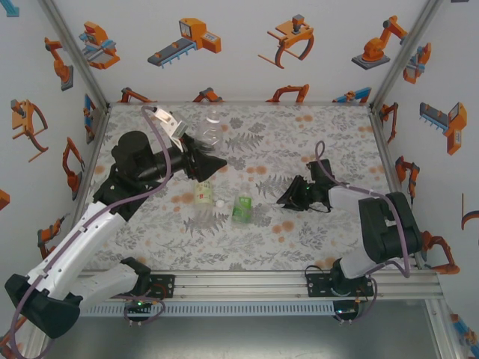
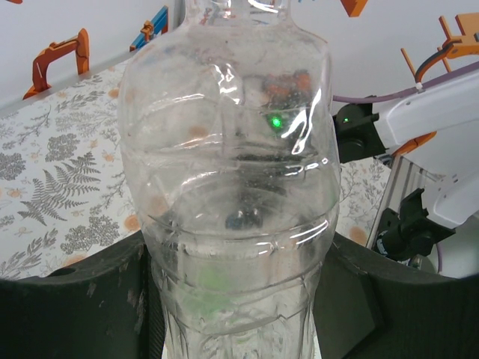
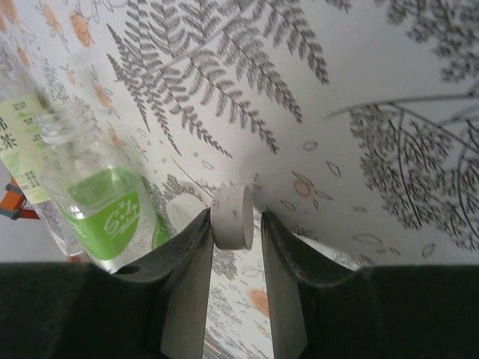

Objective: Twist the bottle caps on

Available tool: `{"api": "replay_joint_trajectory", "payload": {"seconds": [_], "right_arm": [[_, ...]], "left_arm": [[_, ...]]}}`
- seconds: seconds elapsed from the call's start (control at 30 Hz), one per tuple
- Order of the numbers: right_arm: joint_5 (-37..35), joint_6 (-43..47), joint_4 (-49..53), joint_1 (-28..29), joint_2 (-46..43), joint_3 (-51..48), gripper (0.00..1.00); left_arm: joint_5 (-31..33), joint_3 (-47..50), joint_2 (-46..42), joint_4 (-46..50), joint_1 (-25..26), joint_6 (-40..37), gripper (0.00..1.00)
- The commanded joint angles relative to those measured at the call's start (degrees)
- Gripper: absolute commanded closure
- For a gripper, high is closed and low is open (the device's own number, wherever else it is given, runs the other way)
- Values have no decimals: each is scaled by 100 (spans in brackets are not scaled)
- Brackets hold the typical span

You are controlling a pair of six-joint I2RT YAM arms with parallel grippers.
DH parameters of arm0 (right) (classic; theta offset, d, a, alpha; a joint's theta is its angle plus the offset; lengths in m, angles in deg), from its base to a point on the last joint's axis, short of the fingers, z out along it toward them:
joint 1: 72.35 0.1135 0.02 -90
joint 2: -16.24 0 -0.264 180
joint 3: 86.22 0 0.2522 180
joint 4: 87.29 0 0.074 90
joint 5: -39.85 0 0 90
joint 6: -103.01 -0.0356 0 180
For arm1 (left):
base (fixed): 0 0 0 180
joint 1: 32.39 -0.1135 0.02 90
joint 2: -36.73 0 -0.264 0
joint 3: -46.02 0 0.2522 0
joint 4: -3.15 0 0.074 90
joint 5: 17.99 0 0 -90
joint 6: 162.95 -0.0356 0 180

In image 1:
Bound clear unlabelled plastic bottle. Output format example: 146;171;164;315
197;110;227;155

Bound clear bottle yellow label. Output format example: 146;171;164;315
192;179;216;227

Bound clear bottle green label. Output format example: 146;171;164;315
230;182;254;230

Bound floral patterned tablecloth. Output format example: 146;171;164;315
80;103;420;272

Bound small controller board green light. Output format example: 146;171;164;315
334;305;361;319
124;298;155;317

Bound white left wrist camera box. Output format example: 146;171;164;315
156;108;190;149

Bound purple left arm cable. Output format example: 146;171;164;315
0;105;173;359

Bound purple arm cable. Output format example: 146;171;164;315
0;105;173;359
314;140;412;280

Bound aluminium frame bar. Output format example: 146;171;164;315
368;0;446;113
20;105;112;359
368;105;467;359
37;0;112;113

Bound wide aluminium extrusion rail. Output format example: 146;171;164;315
74;269;442;302

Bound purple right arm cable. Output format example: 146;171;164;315
314;140;412;280

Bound grey slotted cable duct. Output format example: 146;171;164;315
80;301;336;318

